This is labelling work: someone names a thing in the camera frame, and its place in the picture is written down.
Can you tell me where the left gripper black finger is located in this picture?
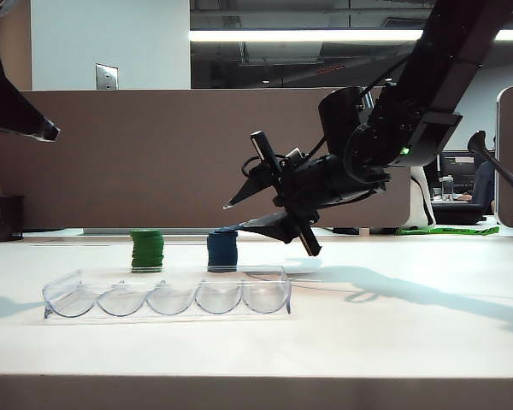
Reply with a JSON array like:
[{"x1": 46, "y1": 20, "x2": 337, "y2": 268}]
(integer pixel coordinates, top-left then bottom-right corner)
[{"x1": 0, "y1": 42, "x2": 62, "y2": 144}]

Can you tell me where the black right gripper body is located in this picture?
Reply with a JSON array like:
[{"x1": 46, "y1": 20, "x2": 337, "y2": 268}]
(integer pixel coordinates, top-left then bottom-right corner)
[{"x1": 250, "y1": 130, "x2": 377, "y2": 257}]

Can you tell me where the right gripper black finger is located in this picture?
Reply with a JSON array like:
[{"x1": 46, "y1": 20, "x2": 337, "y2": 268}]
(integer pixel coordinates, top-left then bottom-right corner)
[
  {"x1": 224, "y1": 167, "x2": 282, "y2": 210},
  {"x1": 234, "y1": 212, "x2": 304, "y2": 245}
]

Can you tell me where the blue poker chip stack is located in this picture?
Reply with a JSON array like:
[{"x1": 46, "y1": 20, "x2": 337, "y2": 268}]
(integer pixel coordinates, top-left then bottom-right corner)
[{"x1": 206, "y1": 231, "x2": 239, "y2": 273}]

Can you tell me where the green poker chip stack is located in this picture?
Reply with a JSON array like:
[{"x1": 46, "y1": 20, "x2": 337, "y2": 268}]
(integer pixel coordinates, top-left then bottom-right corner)
[{"x1": 128, "y1": 229, "x2": 165, "y2": 274}]

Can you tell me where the clear plastic chip tray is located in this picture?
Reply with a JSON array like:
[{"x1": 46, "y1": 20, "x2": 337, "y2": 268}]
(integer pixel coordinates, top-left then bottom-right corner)
[{"x1": 41, "y1": 265, "x2": 292, "y2": 320}]

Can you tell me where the wide brown desk partition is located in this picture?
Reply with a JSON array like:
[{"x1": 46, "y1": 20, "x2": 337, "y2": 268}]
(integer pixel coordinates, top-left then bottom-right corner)
[{"x1": 0, "y1": 88, "x2": 413, "y2": 231}]

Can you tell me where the white chair back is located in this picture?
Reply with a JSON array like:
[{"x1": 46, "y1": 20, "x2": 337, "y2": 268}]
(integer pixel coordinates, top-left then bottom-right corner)
[{"x1": 408, "y1": 165, "x2": 437, "y2": 227}]

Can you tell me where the black computer monitor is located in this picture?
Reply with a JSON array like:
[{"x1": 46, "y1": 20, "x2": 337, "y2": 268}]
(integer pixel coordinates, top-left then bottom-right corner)
[
  {"x1": 422, "y1": 160, "x2": 439, "y2": 189},
  {"x1": 438, "y1": 150, "x2": 496, "y2": 191}
]

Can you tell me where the clear water bottle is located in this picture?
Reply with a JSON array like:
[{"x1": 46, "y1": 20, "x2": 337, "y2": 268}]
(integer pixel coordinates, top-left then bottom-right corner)
[{"x1": 438, "y1": 175, "x2": 455, "y2": 202}]

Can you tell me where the green tape strip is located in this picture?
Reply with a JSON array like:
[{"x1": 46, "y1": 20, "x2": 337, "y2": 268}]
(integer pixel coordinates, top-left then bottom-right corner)
[{"x1": 395, "y1": 225, "x2": 500, "y2": 237}]

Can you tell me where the dark background desk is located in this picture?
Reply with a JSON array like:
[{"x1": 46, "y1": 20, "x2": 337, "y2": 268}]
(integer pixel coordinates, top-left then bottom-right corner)
[{"x1": 431, "y1": 202, "x2": 488, "y2": 226}]

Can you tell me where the long ceiling light strip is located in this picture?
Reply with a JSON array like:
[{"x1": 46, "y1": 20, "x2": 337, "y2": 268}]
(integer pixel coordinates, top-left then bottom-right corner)
[{"x1": 189, "y1": 28, "x2": 513, "y2": 43}]

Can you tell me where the brown foreground ledge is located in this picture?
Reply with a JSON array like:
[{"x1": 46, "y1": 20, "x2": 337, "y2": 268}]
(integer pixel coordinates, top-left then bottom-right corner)
[{"x1": 0, "y1": 374, "x2": 513, "y2": 410}]

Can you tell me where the seated person in blue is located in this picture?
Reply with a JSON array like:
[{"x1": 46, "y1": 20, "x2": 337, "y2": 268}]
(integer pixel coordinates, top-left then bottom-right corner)
[{"x1": 461, "y1": 161, "x2": 496, "y2": 213}]

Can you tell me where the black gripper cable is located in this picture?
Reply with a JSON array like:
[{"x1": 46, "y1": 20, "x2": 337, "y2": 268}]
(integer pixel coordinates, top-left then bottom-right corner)
[{"x1": 240, "y1": 155, "x2": 267, "y2": 179}]

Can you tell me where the metal wall switch plate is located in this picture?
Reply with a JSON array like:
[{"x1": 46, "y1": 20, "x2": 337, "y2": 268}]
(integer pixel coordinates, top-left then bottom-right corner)
[{"x1": 95, "y1": 63, "x2": 120, "y2": 91}]

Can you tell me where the metal desk cable slot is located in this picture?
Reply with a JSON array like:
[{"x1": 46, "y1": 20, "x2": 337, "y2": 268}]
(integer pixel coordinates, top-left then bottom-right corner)
[{"x1": 83, "y1": 228, "x2": 264, "y2": 237}]

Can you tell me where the black long-handled utensil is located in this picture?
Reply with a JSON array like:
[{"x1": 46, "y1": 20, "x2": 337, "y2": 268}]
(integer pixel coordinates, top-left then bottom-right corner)
[{"x1": 468, "y1": 130, "x2": 513, "y2": 196}]

